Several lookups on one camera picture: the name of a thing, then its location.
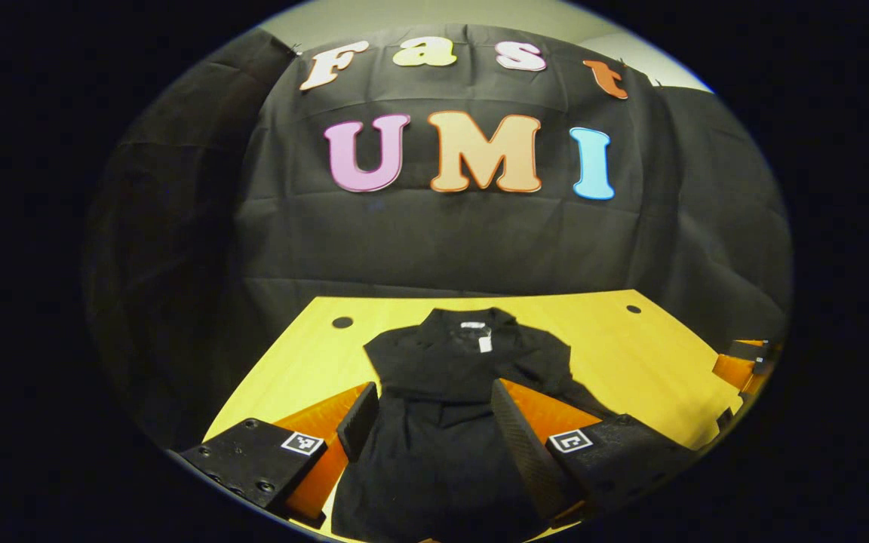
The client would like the black backdrop cloth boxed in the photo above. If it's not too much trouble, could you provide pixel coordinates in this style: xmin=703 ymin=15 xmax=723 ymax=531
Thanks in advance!
xmin=84 ymin=23 xmax=794 ymax=446

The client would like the black button shirt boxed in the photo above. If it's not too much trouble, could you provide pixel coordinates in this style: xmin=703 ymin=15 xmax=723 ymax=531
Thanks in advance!
xmin=329 ymin=307 xmax=620 ymax=543

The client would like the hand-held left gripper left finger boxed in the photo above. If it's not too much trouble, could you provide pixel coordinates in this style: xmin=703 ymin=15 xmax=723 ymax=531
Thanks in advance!
xmin=178 ymin=382 xmax=380 ymax=521

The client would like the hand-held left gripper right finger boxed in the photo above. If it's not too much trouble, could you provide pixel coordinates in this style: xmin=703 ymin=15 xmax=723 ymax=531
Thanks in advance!
xmin=490 ymin=379 xmax=699 ymax=523

